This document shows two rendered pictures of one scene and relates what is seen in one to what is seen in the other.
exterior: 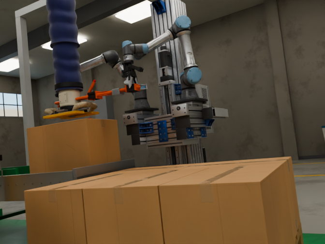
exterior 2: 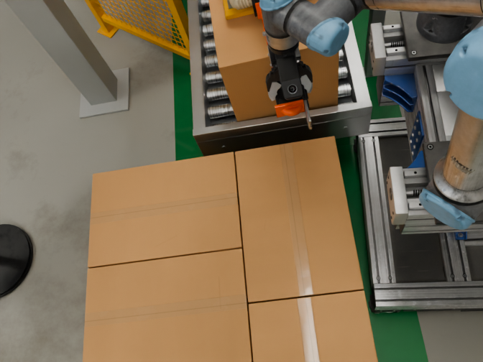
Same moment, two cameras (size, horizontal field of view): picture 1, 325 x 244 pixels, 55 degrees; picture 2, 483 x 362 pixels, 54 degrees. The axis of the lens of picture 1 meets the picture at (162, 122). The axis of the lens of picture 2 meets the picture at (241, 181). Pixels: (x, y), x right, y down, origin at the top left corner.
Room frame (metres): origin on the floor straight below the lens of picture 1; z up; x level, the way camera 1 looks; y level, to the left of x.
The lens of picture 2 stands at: (1.94, -0.44, 2.19)
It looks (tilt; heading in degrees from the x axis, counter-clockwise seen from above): 64 degrees down; 78
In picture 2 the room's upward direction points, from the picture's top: 23 degrees counter-clockwise
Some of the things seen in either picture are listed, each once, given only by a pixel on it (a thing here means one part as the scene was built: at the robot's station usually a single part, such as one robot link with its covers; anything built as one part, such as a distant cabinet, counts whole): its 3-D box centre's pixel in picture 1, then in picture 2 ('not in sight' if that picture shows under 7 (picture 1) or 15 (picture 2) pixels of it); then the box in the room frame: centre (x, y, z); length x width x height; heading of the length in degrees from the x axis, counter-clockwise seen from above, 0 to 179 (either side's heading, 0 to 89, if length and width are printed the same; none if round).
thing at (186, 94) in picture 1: (188, 94); not in sight; (2.53, -0.24, 1.09); 0.15 x 0.15 x 0.10
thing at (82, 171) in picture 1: (107, 166); (280, 121); (2.36, 0.45, 0.58); 0.70 x 0.03 x 0.06; 152
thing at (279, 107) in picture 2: (132, 88); (287, 96); (2.27, 0.19, 1.14); 0.08 x 0.07 x 0.05; 65
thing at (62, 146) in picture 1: (74, 148); (270, 27); (2.53, 0.73, 0.75); 0.60 x 0.40 x 0.40; 65
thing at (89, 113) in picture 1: (79, 113); not in sight; (2.62, 0.69, 1.04); 0.34 x 0.10 x 0.05; 65
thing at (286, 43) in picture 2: (128, 59); (281, 32); (2.29, 0.20, 1.36); 0.08 x 0.08 x 0.05
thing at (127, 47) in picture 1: (127, 49); (279, 6); (2.29, 0.20, 1.44); 0.09 x 0.08 x 0.11; 103
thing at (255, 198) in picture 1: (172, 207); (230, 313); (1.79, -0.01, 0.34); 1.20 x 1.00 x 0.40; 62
